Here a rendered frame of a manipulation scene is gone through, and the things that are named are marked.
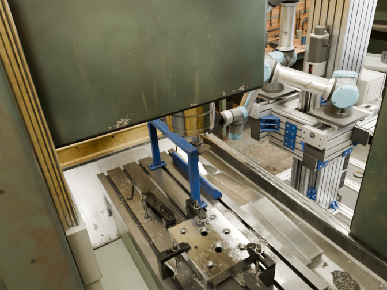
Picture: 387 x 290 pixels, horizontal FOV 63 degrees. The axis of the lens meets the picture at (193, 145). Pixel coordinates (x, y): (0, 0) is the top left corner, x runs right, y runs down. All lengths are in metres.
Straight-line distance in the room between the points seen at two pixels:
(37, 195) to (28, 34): 0.32
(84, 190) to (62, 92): 1.33
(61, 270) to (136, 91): 0.42
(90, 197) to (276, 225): 1.08
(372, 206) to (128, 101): 1.10
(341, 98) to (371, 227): 0.59
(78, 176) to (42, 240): 1.48
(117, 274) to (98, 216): 0.38
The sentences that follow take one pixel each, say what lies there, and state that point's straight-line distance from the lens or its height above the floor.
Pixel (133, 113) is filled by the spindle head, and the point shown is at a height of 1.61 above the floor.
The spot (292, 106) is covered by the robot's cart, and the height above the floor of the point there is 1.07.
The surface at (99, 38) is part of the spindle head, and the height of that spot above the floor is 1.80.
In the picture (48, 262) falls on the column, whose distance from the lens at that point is 0.67.
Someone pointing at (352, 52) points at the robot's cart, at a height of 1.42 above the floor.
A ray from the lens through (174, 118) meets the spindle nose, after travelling 0.99.
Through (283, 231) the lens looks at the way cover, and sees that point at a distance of 1.73.
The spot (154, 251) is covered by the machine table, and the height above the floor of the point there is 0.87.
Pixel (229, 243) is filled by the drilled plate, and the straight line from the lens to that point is 1.27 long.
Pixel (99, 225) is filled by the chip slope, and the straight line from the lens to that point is 1.92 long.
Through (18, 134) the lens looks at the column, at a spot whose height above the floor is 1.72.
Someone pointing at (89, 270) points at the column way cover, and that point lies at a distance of 0.88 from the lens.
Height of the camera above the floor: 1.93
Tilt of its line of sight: 30 degrees down
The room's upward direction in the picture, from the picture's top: 4 degrees counter-clockwise
